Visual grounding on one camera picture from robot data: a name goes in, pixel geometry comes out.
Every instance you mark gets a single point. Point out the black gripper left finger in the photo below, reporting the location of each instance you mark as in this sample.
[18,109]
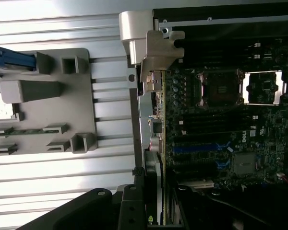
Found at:
[86,210]

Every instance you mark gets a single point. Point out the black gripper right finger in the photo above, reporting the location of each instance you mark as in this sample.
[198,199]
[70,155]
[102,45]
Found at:
[218,213]

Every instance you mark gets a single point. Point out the white expansion slot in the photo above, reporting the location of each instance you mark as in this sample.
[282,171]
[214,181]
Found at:
[196,184]

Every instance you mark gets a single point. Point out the aluminium slat table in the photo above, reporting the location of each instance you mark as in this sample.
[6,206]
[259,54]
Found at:
[62,172]

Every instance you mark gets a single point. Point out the grey chipset heat sink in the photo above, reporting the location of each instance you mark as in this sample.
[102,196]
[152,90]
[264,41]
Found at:
[244,165]

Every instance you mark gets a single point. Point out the blue expansion slot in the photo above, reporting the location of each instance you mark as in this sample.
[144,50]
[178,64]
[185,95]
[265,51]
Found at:
[194,148]

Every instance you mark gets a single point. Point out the green motherboard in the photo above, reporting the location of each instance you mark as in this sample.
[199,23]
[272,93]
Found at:
[266,134]

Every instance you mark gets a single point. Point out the green RAM stick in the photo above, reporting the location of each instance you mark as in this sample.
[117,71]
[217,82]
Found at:
[26,132]

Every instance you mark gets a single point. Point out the grey parts rack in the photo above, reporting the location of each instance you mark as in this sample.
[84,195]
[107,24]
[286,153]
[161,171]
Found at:
[79,107]

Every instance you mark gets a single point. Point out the black open PC case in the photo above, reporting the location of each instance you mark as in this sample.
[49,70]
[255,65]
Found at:
[135,115]

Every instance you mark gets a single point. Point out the CPU socket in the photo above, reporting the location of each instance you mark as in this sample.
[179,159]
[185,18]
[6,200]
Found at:
[218,88]

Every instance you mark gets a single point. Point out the metal socket cover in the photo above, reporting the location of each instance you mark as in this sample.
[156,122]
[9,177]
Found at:
[279,95]

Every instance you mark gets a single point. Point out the CPU chip with silver lid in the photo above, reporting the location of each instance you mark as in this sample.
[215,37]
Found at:
[0,107]

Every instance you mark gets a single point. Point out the hard disk in blue carrier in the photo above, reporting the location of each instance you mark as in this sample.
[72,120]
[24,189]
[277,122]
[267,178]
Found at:
[12,58]

